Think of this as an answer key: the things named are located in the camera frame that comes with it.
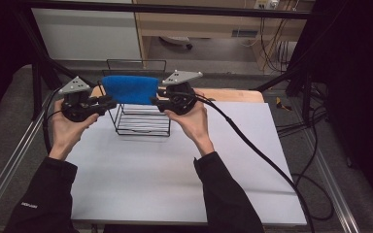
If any blue cloth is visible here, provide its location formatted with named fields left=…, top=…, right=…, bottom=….
left=101, top=75, right=160, bottom=106

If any right hand-held gripper black cable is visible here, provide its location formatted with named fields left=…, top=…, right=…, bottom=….
left=174, top=91, right=316, bottom=233

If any white power strip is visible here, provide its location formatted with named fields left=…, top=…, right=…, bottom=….
left=254, top=0, right=280, bottom=10

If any black curtain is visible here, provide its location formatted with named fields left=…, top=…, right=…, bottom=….
left=314, top=0, right=373, bottom=221
left=0, top=0, right=35, bottom=134

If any person's left hand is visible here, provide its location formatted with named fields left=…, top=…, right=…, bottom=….
left=48, top=98, right=100, bottom=161

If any black metal frame post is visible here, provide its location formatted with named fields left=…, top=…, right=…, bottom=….
left=301, top=71, right=313, bottom=126
left=30, top=61, right=44, bottom=121

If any person's right hand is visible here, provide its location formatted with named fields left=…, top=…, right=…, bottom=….
left=163, top=89, right=216, bottom=158

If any left hand-held gripper black cable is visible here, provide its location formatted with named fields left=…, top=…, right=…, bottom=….
left=42, top=86, right=66, bottom=155

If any yellow black tape strip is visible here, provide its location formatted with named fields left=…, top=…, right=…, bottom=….
left=275, top=96, right=293, bottom=112

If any black floor cable loop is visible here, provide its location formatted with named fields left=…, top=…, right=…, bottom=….
left=290, top=106, right=335, bottom=222

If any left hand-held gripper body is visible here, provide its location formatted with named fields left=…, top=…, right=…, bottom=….
left=58, top=76, right=109, bottom=123

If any white table mat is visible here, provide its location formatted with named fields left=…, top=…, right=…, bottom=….
left=65, top=100, right=308, bottom=226

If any black wire rack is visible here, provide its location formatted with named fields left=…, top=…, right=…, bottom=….
left=96, top=58, right=173, bottom=138

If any aluminium floor rail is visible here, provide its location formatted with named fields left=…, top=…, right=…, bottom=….
left=0, top=91, right=58, bottom=224
left=304, top=129, right=361, bottom=233

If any black metal frame crossbar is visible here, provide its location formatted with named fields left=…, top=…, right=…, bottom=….
left=22, top=0, right=315, bottom=19

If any hand-held gripper black cable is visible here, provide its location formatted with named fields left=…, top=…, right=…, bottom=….
left=174, top=91, right=316, bottom=233
left=42, top=86, right=66, bottom=155

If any white cabinet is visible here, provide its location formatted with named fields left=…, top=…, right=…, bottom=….
left=30, top=6, right=143, bottom=61

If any light wooden desk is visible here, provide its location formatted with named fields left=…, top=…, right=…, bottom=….
left=132, top=0, right=315, bottom=71

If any black floor cables bundle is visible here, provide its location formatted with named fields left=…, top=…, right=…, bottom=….
left=276, top=108, right=328, bottom=138

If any office chair base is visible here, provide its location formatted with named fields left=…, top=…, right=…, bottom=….
left=159, top=35, right=193, bottom=50

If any hanging black cables bundle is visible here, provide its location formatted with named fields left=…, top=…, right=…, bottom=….
left=260, top=17, right=298, bottom=73

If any wooden table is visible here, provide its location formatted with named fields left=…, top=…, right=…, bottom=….
left=90, top=85, right=266, bottom=104

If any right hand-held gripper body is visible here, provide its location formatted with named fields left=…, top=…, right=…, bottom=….
left=161, top=70, right=204, bottom=117

